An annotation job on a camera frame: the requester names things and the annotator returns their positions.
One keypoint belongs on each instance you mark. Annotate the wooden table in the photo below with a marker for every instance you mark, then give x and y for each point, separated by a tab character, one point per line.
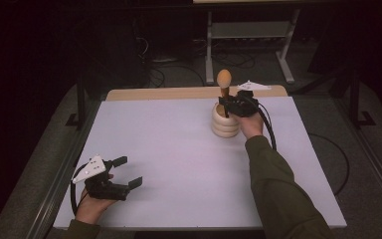
165	93

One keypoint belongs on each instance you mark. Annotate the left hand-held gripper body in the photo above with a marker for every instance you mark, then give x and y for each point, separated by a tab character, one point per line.
104	191

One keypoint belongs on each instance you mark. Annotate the cream ringed brush holder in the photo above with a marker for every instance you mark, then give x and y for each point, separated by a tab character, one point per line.
224	127

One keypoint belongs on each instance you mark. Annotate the black metal stand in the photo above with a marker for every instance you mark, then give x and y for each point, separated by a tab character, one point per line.
355	106
80	106

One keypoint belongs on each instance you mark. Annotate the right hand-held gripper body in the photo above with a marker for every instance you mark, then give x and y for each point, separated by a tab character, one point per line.
243	104

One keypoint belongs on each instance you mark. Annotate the white metal stand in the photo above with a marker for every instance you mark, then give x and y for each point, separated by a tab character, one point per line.
252	30

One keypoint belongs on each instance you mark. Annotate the white table board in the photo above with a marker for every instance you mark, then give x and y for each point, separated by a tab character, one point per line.
179	166

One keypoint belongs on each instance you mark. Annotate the person's left hand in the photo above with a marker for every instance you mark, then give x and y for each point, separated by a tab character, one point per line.
91	209

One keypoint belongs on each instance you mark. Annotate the person's right hand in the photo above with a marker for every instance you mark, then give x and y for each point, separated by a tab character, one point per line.
252	126

